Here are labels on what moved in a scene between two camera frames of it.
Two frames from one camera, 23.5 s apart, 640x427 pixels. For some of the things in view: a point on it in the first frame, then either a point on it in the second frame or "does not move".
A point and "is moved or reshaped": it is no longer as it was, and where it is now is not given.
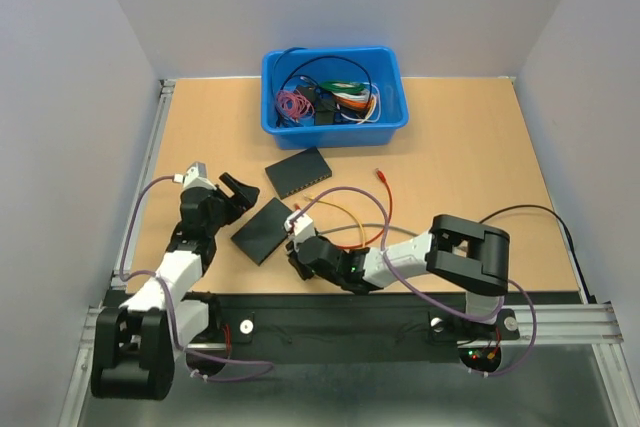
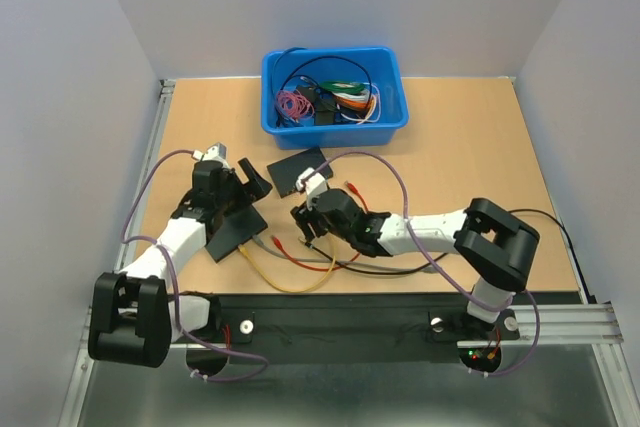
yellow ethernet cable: [335, 207] is moved or reshaped
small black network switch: [298, 172] does not move
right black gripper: [293, 248] -> [302, 216]
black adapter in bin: [324, 104] does not move
